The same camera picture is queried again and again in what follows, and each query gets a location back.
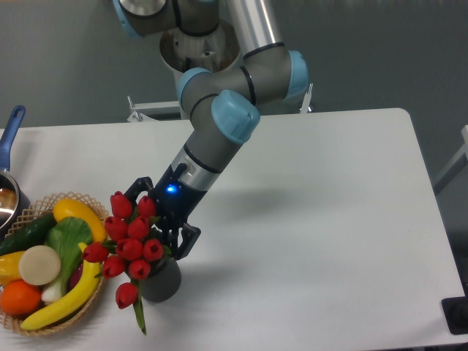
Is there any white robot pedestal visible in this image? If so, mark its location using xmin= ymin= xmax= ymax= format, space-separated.
xmin=159 ymin=20 xmax=243 ymax=120

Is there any yellow bell pepper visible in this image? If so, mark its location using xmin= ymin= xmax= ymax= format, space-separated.
xmin=0 ymin=251 xmax=24 ymax=286

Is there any purple red onion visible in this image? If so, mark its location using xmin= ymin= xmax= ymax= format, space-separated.
xmin=68 ymin=264 xmax=83 ymax=291

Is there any black device at edge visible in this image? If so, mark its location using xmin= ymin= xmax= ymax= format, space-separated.
xmin=441 ymin=296 xmax=467 ymax=335

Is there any white frame at right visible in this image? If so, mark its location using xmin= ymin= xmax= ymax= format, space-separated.
xmin=432 ymin=125 xmax=467 ymax=196

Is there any grey ribbed vase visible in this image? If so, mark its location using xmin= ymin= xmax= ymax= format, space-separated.
xmin=141 ymin=238 xmax=181 ymax=303

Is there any woven wicker basket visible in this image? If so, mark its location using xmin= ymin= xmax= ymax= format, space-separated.
xmin=1 ymin=192 xmax=109 ymax=337

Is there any blue handled saucepan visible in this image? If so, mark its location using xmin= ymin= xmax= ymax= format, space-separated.
xmin=1 ymin=105 xmax=30 ymax=241

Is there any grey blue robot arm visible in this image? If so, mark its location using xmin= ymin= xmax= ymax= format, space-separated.
xmin=113 ymin=1 xmax=309 ymax=260

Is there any yellow banana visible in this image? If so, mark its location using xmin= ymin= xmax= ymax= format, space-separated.
xmin=20 ymin=260 xmax=101 ymax=331

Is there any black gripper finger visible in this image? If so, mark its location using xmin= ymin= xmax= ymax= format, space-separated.
xmin=162 ymin=222 xmax=201 ymax=260
xmin=124 ymin=176 xmax=154 ymax=203

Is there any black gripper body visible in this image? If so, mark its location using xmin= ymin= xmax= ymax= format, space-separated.
xmin=148 ymin=163 xmax=206 ymax=233

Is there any red tulip bouquet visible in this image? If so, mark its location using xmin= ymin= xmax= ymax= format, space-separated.
xmin=82 ymin=191 xmax=170 ymax=333

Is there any round beige disc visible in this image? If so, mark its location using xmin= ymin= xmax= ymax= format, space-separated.
xmin=18 ymin=245 xmax=61 ymax=286

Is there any orange fruit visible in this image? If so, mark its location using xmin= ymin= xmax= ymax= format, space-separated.
xmin=1 ymin=280 xmax=42 ymax=315

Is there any green cucumber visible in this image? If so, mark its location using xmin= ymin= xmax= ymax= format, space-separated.
xmin=1 ymin=213 xmax=56 ymax=255

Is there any green bok choy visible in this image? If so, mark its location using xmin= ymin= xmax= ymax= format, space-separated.
xmin=42 ymin=216 xmax=92 ymax=305

